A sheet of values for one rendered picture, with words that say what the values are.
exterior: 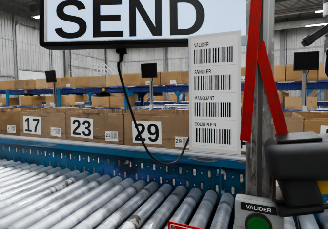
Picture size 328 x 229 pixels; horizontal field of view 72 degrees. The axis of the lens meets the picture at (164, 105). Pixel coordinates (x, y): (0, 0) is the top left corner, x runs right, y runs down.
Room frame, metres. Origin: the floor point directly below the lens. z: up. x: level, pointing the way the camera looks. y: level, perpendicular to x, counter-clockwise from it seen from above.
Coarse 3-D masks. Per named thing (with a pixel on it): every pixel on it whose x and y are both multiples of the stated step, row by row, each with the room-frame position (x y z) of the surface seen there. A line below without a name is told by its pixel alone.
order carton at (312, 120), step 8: (296, 112) 1.10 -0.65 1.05; (304, 112) 1.09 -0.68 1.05; (312, 112) 1.08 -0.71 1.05; (320, 112) 1.06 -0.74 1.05; (304, 120) 0.85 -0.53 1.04; (312, 120) 0.83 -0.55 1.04; (320, 120) 0.82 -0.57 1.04; (304, 128) 0.84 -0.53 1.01; (312, 128) 0.83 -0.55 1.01; (320, 128) 0.82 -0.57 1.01
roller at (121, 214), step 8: (152, 184) 0.98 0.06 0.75; (144, 192) 0.90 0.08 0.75; (152, 192) 0.94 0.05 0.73; (136, 200) 0.83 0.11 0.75; (144, 200) 0.87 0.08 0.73; (120, 208) 0.77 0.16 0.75; (128, 208) 0.78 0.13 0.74; (136, 208) 0.81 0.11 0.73; (112, 216) 0.72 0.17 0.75; (120, 216) 0.73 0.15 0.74; (128, 216) 0.76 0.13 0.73; (104, 224) 0.67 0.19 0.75; (112, 224) 0.69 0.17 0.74; (120, 224) 0.71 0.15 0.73
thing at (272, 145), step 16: (272, 144) 0.29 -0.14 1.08; (288, 144) 0.28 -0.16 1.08; (304, 144) 0.28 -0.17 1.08; (320, 144) 0.27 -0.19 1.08; (272, 160) 0.29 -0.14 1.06; (288, 160) 0.28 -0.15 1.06; (304, 160) 0.27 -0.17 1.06; (320, 160) 0.27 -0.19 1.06; (272, 176) 0.29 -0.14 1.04; (288, 176) 0.28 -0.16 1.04; (304, 176) 0.27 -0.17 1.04; (320, 176) 0.27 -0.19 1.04; (288, 192) 0.29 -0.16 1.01; (304, 192) 0.28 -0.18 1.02; (320, 192) 0.29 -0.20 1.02; (288, 208) 0.29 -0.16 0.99; (304, 208) 0.28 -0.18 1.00; (320, 208) 0.27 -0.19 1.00
